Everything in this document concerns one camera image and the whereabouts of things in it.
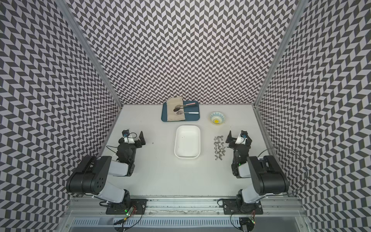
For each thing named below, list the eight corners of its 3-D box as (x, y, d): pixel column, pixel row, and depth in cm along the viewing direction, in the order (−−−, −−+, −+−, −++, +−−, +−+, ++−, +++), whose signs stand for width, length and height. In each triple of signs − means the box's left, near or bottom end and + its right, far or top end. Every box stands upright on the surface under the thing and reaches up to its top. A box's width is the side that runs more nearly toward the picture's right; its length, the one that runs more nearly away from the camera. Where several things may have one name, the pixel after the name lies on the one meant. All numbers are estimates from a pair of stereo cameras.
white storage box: (173, 161, 91) (172, 156, 86) (176, 130, 106) (175, 125, 100) (200, 161, 91) (201, 156, 86) (199, 130, 106) (200, 125, 100)
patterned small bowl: (210, 125, 108) (211, 121, 104) (209, 115, 114) (210, 111, 110) (224, 125, 108) (225, 121, 104) (222, 115, 114) (223, 111, 110)
